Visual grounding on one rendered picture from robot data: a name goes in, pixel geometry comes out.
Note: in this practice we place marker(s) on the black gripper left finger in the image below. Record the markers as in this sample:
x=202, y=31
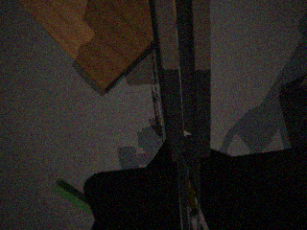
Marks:
x=153, y=186

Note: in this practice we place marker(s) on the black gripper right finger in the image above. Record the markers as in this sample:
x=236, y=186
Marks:
x=224, y=179

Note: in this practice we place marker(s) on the brown wooden board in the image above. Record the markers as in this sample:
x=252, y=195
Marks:
x=105, y=37

